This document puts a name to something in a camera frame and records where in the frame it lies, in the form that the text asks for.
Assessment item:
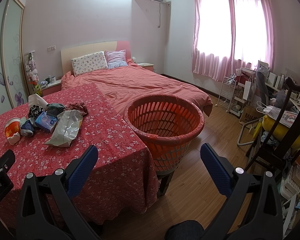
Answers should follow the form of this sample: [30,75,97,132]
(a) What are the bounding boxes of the blue tissue pack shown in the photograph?
[35,112,58,133]

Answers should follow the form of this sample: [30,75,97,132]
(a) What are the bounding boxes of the silver blue foil bag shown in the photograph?
[44,110,83,147]

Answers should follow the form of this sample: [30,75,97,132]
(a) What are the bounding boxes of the white tissue paper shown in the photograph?
[28,94,48,109]

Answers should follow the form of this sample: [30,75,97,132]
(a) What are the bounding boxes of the black mesh anti-slip mat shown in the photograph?
[46,103,66,118]

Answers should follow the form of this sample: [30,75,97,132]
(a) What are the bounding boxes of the red instant noodle cup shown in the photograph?
[4,118,21,145]

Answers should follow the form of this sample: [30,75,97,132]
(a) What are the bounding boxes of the red floral tablecloth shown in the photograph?
[0,84,159,227]

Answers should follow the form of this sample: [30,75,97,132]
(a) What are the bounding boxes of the black white patterned cloth ball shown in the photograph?
[28,105,45,120]

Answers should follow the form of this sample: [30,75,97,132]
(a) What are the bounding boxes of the sliding wardrobe floral doors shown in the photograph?
[0,0,29,115]

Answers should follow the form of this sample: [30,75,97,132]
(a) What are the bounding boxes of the yellow green plush toy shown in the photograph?
[34,84,43,96]

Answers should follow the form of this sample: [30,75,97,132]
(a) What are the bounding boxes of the cluttered desk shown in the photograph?
[237,61,300,150]

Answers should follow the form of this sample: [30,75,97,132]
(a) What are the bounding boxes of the hanging plush toy column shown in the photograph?
[25,51,39,86]

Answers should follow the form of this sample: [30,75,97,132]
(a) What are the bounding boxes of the dark red crumpled fabric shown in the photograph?
[66,102,89,116]

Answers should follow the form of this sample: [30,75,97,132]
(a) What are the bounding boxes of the pink white left nightstand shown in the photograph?
[42,80,61,96]

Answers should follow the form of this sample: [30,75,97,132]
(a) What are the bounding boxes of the white mug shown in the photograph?
[50,76,56,82]

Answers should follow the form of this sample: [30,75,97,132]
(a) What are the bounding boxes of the orange plastic laundry basket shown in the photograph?
[123,94,204,176]

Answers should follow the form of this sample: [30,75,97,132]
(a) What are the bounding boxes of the beige wooden headboard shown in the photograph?
[61,41,132,75]

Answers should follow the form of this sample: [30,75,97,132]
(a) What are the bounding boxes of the salmon pink bed duvet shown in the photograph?
[61,59,213,116]

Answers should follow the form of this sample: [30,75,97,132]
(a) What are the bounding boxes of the white floral pillow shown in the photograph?
[71,51,108,76]

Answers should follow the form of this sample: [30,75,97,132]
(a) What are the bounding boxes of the pink striped pillow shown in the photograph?
[105,49,128,69]

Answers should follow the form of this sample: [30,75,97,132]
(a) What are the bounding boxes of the right bedside nightstand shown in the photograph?
[137,62,154,72]

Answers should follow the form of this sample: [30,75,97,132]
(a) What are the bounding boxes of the pink window curtain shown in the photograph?
[191,0,275,82]

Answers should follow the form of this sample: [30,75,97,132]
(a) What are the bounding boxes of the white wire rack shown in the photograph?
[216,76,236,113]

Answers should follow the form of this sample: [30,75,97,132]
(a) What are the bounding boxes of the black chair frame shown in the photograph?
[245,77,300,171]

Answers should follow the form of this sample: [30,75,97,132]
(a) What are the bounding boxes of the wall power socket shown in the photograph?
[47,46,56,52]

